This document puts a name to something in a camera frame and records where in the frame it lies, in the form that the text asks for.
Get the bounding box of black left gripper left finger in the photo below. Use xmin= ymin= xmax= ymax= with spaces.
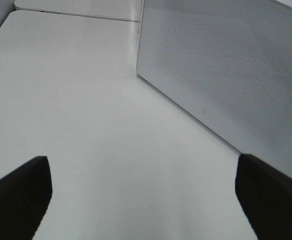
xmin=0 ymin=156 xmax=53 ymax=240

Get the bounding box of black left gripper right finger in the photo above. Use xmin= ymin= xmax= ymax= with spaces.
xmin=235 ymin=153 xmax=292 ymax=240

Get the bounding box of white microwave door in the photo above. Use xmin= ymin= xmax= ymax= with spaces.
xmin=136 ymin=0 xmax=292 ymax=178

